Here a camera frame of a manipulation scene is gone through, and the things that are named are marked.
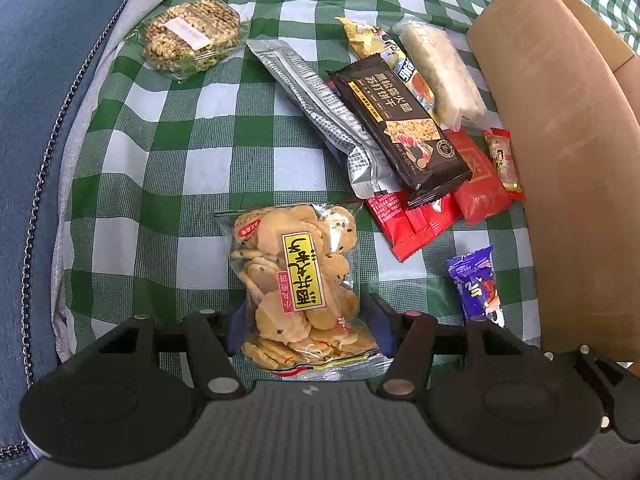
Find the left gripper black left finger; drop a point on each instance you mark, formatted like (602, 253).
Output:
(212, 372)

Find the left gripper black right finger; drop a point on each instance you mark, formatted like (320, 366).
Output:
(408, 340)

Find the clear bag of round crackers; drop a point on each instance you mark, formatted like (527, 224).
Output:
(302, 315)

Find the long red snack packet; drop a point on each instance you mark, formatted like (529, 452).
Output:
(409, 230)

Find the square red snack packet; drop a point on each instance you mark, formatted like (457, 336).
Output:
(481, 197)

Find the small red candy wrapper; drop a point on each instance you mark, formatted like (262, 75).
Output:
(499, 146)

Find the purple blue candy wrapper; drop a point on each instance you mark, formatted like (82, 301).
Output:
(474, 277)

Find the dark brown biscuit packet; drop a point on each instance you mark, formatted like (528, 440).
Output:
(419, 152)

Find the green white checkered cloth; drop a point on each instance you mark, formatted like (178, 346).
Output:
(158, 158)

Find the white rice bar in wrapper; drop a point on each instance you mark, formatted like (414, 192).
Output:
(457, 99)

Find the silver foil snack packet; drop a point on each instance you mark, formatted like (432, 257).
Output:
(369, 172)

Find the brown cardboard box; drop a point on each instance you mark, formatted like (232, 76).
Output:
(567, 88)

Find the yellow snack bar wrapper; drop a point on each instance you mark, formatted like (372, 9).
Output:
(366, 40)

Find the round grain cake in wrapper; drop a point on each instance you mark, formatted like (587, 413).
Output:
(190, 37)

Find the blue sofa cushion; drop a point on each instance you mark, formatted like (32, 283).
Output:
(49, 52)

